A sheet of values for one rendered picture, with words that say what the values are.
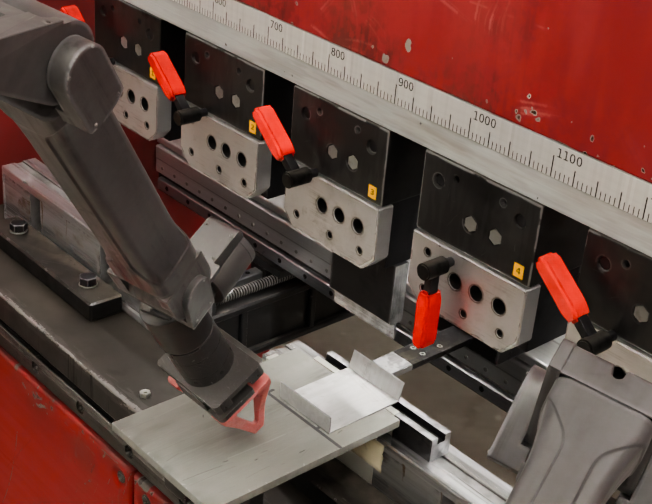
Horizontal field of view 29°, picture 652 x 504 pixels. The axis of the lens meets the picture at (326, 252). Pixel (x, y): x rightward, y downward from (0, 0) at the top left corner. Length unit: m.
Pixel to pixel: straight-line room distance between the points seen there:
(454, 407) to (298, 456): 1.89
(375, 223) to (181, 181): 0.83
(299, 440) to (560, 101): 0.49
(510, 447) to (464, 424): 2.33
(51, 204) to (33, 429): 0.34
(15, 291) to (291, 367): 0.54
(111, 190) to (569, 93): 0.40
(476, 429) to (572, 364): 2.41
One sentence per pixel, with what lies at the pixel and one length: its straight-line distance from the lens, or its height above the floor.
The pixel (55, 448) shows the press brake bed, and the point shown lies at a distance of 1.88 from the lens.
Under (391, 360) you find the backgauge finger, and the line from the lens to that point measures 1.50.
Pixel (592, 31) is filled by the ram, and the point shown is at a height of 1.51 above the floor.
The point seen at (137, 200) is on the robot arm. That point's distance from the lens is 0.99.
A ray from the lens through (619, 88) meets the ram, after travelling 1.06.
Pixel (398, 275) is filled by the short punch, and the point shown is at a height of 1.16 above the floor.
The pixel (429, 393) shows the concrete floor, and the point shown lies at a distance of 3.25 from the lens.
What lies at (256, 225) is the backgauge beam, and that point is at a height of 0.93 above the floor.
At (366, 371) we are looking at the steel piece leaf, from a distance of 1.47.
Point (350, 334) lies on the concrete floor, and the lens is 3.45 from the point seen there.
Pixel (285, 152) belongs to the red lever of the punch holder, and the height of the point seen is 1.28.
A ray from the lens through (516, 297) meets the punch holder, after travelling 1.18.
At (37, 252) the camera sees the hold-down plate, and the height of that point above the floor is 0.91.
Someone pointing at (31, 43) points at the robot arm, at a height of 1.56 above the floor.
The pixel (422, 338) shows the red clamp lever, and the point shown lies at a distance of 1.24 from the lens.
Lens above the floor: 1.82
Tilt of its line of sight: 28 degrees down
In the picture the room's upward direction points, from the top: 5 degrees clockwise
